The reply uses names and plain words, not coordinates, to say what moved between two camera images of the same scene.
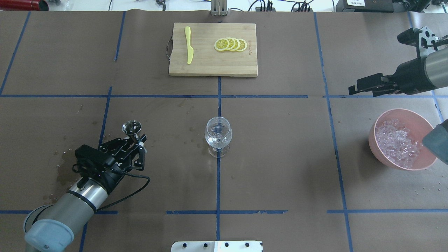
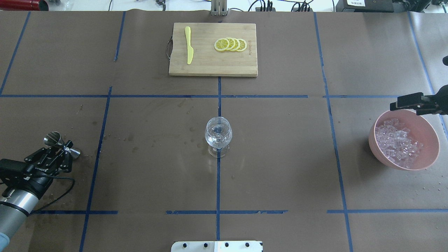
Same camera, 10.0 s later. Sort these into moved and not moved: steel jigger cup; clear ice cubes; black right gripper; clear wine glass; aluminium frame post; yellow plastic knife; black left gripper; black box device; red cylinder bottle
Moved: steel jigger cup; black right gripper; black left gripper
Not moved: clear ice cubes; red cylinder bottle; yellow plastic knife; aluminium frame post; clear wine glass; black box device
